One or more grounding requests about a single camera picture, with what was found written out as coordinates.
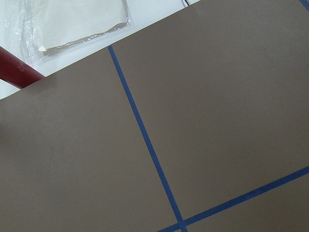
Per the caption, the clear plastic bag with paper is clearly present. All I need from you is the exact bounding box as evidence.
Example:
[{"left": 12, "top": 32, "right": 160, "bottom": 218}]
[{"left": 0, "top": 0, "right": 131, "bottom": 65}]

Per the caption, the dark red tube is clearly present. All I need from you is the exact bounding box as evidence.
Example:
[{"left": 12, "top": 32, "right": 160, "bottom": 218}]
[{"left": 0, "top": 47, "right": 45, "bottom": 89}]

